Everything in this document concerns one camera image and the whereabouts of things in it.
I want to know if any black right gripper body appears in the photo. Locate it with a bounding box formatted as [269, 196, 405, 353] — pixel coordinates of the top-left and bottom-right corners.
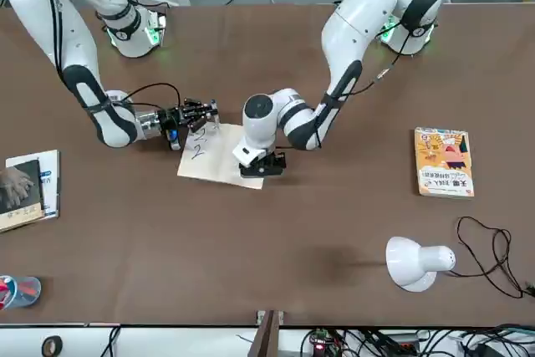
[158, 105, 186, 135]

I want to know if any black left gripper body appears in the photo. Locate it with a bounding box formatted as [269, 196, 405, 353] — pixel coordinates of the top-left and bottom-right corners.
[250, 150, 288, 171]

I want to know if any white marker pen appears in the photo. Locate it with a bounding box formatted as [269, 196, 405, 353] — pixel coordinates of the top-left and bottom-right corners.
[208, 99, 222, 130]

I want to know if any cream paper notebook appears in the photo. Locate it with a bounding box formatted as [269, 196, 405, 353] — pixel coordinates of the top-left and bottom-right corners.
[176, 120, 265, 190]

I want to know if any white book with blue print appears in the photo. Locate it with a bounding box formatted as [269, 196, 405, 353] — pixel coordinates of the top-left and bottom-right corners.
[5, 149, 61, 220]

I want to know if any white desk lamp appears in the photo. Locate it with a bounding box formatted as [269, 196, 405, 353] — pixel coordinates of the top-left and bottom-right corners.
[384, 235, 457, 293]

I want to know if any orange illustrated cover book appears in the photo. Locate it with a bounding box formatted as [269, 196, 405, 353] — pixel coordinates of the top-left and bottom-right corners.
[413, 125, 476, 200]

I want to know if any small circuit board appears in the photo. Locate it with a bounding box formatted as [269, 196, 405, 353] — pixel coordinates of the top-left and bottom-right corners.
[307, 326, 342, 357]

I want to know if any white side desk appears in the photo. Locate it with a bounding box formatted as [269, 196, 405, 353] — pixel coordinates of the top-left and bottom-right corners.
[0, 322, 535, 357]

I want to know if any black power strip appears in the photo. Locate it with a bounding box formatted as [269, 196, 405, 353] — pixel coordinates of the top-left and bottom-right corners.
[386, 338, 421, 354]

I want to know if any clear pen cup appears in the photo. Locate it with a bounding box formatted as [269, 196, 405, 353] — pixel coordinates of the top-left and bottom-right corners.
[0, 274, 43, 310]

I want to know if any black tape roll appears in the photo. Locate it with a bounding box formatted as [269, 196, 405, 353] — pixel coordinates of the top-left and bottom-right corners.
[41, 334, 64, 356]

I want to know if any aluminium frame post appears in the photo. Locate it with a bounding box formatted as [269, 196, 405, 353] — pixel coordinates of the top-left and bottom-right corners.
[250, 309, 288, 357]

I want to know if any black lamp cable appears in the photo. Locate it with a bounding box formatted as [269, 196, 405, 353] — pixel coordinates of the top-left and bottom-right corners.
[446, 216, 535, 299]

